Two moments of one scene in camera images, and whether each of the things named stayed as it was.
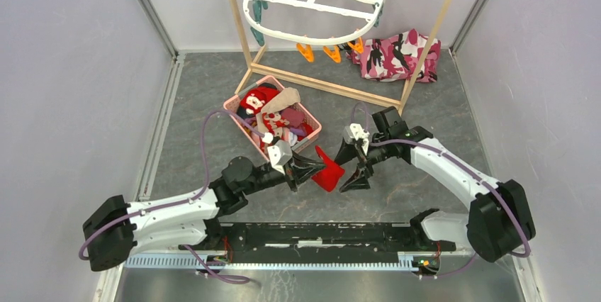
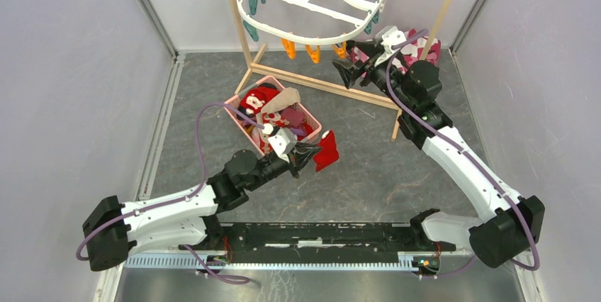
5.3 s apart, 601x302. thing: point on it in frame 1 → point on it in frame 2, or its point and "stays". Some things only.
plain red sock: (329, 176) → (329, 153)
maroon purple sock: (295, 117) stays
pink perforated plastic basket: (273, 108) stays
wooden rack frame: (400, 107) stays
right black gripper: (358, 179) → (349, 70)
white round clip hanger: (327, 7) stays
